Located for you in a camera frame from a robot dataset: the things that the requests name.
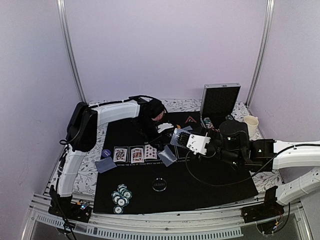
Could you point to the blue white poker chip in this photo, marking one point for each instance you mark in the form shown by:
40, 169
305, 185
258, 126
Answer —
118, 210

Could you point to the right poker chip row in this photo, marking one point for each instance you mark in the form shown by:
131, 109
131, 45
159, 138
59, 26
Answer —
229, 117

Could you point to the poker chip row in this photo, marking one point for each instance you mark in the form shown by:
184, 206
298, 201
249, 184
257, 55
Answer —
208, 123
229, 117

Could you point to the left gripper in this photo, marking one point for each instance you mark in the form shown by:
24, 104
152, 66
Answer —
154, 140

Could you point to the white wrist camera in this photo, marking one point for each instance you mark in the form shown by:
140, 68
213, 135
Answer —
197, 144
164, 126

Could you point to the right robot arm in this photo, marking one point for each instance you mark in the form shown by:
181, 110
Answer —
232, 145

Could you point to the purple small blind button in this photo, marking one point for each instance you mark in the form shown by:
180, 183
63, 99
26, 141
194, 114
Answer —
106, 153

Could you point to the dealt blue card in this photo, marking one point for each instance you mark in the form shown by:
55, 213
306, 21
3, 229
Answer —
105, 165
167, 156

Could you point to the aluminium poker chip case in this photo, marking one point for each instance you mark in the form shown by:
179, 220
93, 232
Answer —
218, 101

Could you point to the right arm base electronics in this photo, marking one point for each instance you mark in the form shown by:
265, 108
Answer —
263, 211

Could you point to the blue green chip stack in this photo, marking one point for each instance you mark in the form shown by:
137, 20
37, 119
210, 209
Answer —
122, 195

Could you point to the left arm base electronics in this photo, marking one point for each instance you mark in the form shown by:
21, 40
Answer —
63, 207

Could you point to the king face up card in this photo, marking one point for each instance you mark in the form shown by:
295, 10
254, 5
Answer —
137, 155

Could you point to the front aluminium rail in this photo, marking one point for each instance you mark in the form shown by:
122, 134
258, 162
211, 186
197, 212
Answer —
212, 223

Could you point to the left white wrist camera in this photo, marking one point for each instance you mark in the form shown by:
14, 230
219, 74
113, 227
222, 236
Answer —
164, 126

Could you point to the queen face up card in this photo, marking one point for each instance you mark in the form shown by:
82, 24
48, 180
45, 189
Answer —
120, 154

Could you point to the cream ceramic mug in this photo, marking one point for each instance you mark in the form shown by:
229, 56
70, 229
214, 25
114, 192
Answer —
252, 123

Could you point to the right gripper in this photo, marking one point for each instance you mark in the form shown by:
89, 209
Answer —
211, 131

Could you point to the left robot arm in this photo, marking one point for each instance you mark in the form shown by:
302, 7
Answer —
82, 136

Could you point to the clear dealer button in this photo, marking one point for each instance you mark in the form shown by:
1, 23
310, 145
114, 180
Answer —
159, 184

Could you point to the left poker chip row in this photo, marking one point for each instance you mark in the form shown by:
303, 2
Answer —
208, 123

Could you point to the black poker mat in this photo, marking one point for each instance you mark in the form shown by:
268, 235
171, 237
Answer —
192, 183

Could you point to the aluminium frame post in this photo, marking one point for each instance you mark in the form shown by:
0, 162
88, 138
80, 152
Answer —
268, 18
62, 13

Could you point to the patterned small bowl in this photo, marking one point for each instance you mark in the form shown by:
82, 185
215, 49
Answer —
159, 117

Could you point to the right aluminium frame post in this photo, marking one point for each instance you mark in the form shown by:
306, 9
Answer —
268, 18

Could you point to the blue playing card deck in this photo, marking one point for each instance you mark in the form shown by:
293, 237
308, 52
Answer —
180, 138

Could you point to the red black triangle card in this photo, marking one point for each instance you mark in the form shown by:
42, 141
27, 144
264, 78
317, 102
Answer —
190, 119

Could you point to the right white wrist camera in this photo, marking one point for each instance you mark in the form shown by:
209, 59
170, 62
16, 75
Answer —
197, 144

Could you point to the left aluminium frame post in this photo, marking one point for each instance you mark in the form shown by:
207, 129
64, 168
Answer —
62, 13

